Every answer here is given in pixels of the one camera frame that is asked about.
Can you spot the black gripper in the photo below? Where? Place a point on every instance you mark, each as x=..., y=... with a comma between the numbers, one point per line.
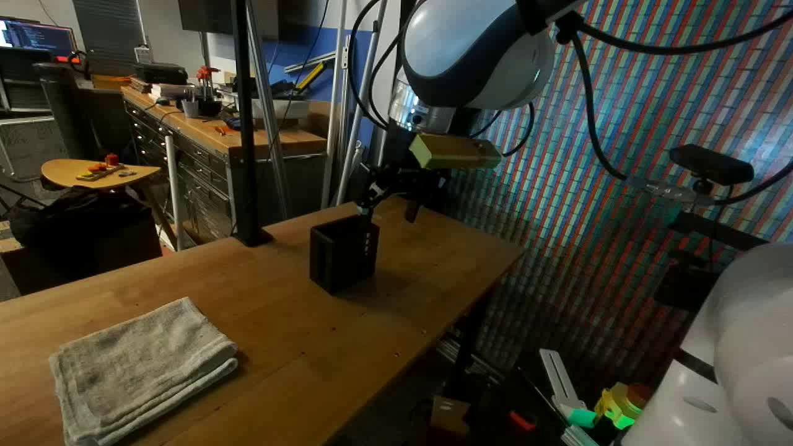
x=411, y=176

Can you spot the grey towel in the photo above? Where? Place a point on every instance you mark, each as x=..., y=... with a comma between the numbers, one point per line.
x=141, y=362

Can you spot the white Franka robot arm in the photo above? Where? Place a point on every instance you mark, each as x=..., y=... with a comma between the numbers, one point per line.
x=471, y=51

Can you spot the black perforated plastic box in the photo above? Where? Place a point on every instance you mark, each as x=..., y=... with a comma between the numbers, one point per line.
x=343, y=251

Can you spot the small cardboard box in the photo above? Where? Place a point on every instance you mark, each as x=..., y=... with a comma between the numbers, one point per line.
x=450, y=412

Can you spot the silver tripod leg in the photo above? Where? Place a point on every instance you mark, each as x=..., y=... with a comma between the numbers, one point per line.
x=336, y=126
x=270, y=126

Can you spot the yellow and black tool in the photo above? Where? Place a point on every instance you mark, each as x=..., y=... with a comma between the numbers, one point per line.
x=314, y=76

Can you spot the black vertical pole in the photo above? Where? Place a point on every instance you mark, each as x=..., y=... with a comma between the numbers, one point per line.
x=243, y=126

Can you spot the wooden workbench with drawers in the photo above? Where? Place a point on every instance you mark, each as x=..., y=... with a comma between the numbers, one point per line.
x=206, y=132

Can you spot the black pot with red flower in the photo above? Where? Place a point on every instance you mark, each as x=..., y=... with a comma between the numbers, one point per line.
x=210, y=105

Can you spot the small red item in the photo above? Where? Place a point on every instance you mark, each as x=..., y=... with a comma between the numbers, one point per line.
x=521, y=423

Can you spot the striped backdrop screen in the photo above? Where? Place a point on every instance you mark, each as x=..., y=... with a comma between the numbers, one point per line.
x=629, y=107

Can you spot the black case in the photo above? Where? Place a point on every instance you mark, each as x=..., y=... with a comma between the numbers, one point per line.
x=163, y=72

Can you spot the green and yellow blocks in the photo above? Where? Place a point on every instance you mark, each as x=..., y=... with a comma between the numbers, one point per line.
x=615, y=404

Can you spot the round wooden stool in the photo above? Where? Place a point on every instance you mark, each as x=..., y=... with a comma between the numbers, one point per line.
x=75, y=171

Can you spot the red clamp tool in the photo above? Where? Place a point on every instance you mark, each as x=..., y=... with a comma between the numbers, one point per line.
x=71, y=60

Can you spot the computer monitor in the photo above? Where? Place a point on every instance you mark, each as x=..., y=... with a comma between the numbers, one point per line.
x=33, y=38

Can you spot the yellow-green wrist camera box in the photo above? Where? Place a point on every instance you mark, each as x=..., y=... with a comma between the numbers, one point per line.
x=454, y=153

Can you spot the white slotted bracket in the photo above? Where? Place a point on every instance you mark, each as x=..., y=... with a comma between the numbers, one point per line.
x=559, y=376

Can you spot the black camera stand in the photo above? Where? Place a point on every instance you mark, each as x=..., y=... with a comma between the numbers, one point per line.
x=711, y=231

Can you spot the black exterior camera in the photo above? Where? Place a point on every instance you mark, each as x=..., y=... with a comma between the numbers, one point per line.
x=711, y=165

